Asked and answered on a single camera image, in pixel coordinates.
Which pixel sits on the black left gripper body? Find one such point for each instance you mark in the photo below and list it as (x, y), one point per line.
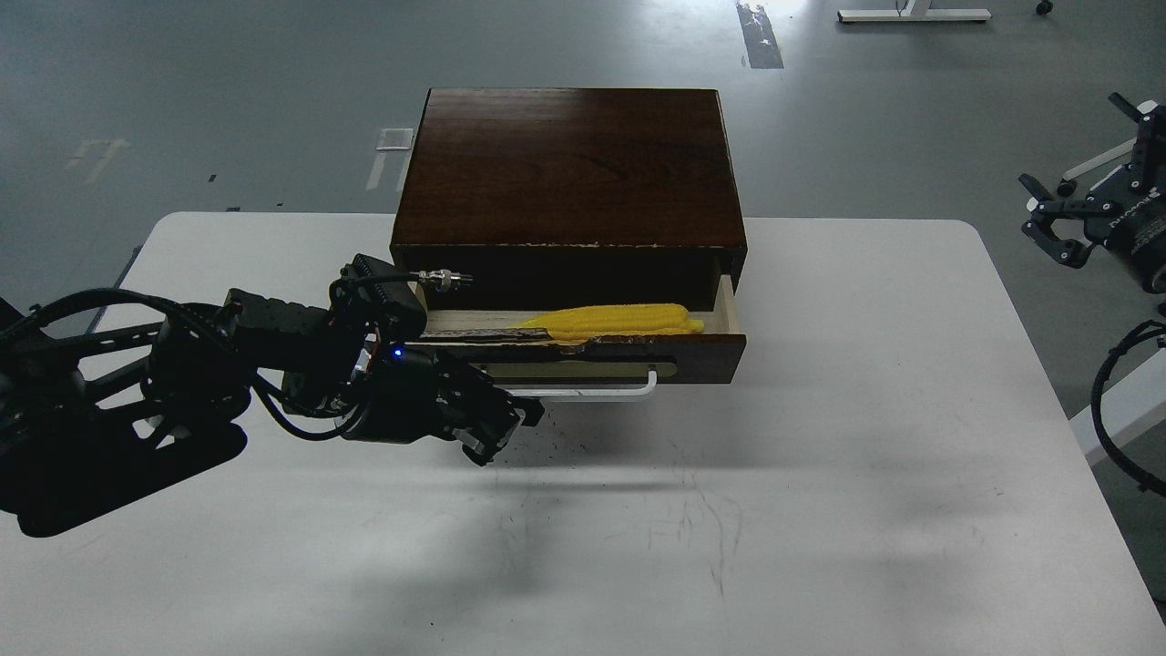
(412, 394)

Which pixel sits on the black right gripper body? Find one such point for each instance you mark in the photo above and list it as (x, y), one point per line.
(1136, 234)

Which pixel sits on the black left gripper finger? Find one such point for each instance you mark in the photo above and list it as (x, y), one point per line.
(483, 437)
(503, 410)

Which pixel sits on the yellow corn cob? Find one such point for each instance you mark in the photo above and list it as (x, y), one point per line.
(588, 322)

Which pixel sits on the wooden drawer with white handle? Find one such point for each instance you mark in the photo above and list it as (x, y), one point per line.
(621, 367)

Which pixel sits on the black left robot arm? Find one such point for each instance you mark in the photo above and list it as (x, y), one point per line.
(110, 395)

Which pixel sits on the white office chair base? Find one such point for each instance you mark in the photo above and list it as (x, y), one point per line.
(1069, 180)

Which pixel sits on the white side table edge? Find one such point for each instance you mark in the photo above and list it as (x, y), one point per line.
(1129, 409)

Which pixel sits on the dark wooden cabinet box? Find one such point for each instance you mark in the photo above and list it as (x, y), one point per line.
(550, 197)

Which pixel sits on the white desk leg base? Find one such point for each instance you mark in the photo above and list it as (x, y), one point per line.
(913, 12)

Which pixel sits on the black floor tape patch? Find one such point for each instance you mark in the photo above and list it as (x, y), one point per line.
(762, 50)

